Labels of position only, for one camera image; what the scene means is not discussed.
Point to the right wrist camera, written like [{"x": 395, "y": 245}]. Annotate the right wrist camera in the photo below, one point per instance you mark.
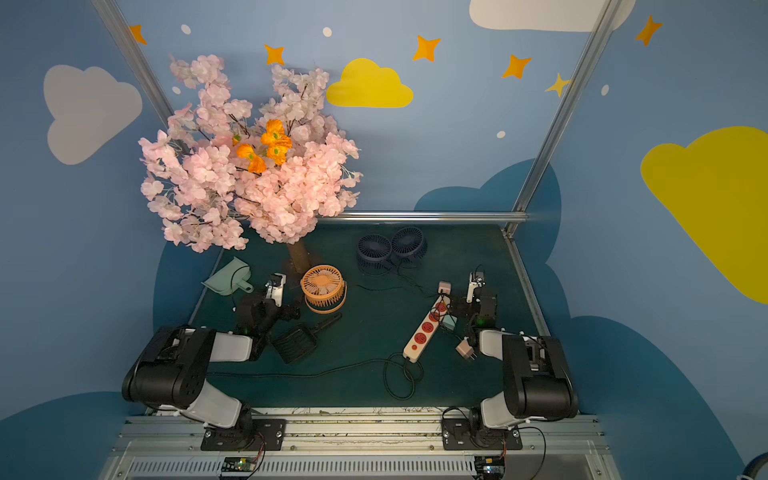
[{"x": 475, "y": 286}]

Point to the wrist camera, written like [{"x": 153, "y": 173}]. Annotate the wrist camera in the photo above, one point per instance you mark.
[
  {"x": 275, "y": 288},
  {"x": 475, "y": 286}
]

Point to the dark blue fan left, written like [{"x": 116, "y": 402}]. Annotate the dark blue fan left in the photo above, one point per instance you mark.
[{"x": 373, "y": 253}]

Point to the dark blue fan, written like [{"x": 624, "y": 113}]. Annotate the dark blue fan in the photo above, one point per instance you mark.
[
  {"x": 373, "y": 253},
  {"x": 409, "y": 244}
]

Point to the green circuit board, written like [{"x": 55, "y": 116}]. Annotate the green circuit board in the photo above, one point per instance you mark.
[
  {"x": 488, "y": 468},
  {"x": 239, "y": 465}
]

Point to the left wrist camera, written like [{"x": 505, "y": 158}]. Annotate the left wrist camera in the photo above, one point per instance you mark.
[{"x": 275, "y": 288}]

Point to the left green circuit board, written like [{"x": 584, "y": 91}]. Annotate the left green circuit board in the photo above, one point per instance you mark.
[{"x": 239, "y": 465}]

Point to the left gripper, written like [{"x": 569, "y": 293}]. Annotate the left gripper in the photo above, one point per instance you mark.
[{"x": 279, "y": 311}]

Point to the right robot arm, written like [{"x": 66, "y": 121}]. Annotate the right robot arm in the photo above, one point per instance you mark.
[{"x": 536, "y": 383}]

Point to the black slotted scoop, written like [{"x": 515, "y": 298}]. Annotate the black slotted scoop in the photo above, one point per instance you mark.
[{"x": 300, "y": 341}]

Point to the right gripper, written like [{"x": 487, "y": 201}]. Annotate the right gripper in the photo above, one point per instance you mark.
[{"x": 477, "y": 306}]

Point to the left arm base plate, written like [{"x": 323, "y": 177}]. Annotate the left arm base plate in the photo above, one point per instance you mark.
[{"x": 249, "y": 435}]

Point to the white red power strip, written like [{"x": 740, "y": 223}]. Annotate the white red power strip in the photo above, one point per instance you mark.
[{"x": 426, "y": 329}]

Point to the dark blue fan right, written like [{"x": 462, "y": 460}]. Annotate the dark blue fan right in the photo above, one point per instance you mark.
[{"x": 409, "y": 244}]

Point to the teal USB charger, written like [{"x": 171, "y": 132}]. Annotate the teal USB charger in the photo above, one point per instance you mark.
[{"x": 449, "y": 322}]

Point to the right green circuit board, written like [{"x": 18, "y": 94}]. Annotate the right green circuit board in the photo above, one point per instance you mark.
[{"x": 488, "y": 468}]

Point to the aluminium rail frame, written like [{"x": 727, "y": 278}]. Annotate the aluminium rail frame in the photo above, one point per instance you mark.
[{"x": 359, "y": 443}]

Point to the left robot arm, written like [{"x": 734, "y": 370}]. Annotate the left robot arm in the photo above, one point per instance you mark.
[{"x": 171, "y": 375}]

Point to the orange desk fan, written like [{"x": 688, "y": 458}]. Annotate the orange desk fan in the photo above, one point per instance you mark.
[{"x": 324, "y": 289}]

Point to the pink artificial blossom tree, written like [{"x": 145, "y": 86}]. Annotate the pink artificial blossom tree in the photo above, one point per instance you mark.
[{"x": 222, "y": 166}]

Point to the mint green dustpan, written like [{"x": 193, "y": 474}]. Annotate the mint green dustpan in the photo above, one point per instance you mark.
[{"x": 232, "y": 277}]

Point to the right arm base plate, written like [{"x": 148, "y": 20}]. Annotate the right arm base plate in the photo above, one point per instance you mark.
[{"x": 458, "y": 434}]

